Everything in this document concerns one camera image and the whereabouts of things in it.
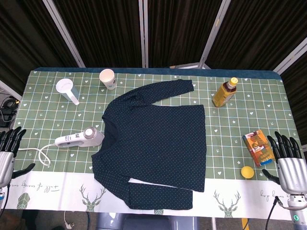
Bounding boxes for yellow ball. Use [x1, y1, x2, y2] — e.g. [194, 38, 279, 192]
[240, 166, 255, 179]

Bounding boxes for navy dotted long-sleeve shirt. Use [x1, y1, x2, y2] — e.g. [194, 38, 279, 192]
[91, 79, 207, 211]

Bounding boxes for white paper cup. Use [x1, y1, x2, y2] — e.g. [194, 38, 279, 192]
[99, 69, 118, 91]

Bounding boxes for dark screen panel white frame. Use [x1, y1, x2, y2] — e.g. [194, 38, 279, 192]
[200, 0, 307, 72]
[143, 0, 232, 69]
[273, 39, 307, 144]
[44, 0, 148, 68]
[0, 0, 86, 96]

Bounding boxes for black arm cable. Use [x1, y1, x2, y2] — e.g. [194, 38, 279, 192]
[266, 195, 291, 230]
[0, 183, 11, 213]

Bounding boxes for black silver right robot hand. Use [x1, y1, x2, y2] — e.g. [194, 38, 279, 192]
[261, 131, 307, 195]

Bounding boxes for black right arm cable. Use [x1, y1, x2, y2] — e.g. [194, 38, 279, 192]
[266, 195, 291, 230]

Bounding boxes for orange snack box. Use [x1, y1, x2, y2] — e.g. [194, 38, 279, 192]
[241, 129, 276, 168]

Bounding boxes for white metal frame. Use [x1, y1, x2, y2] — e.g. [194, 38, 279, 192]
[0, 80, 23, 101]

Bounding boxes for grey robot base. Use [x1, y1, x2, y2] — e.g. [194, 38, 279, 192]
[95, 212, 200, 230]

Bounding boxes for white power plug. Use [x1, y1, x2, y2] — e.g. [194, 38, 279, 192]
[64, 210, 74, 228]

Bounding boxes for dark teal table cover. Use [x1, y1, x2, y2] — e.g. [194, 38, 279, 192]
[32, 67, 283, 82]

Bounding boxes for white measuring scoop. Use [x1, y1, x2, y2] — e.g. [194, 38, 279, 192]
[56, 78, 80, 106]

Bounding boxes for black electronics pile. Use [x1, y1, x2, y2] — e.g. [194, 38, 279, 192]
[0, 95, 21, 127]

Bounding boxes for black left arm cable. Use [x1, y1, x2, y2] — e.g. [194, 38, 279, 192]
[0, 183, 11, 213]

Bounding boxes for white handheld garment steamer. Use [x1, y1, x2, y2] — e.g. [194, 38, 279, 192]
[54, 126, 105, 148]

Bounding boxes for white screen foot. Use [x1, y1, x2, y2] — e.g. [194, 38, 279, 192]
[169, 62, 212, 70]

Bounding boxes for yellow tea bottle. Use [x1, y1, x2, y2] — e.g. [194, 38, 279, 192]
[212, 77, 239, 108]

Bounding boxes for green grid tablecloth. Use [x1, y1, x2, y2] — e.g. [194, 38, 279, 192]
[0, 69, 307, 220]

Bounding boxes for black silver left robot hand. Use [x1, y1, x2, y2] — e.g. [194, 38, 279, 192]
[0, 126, 36, 189]

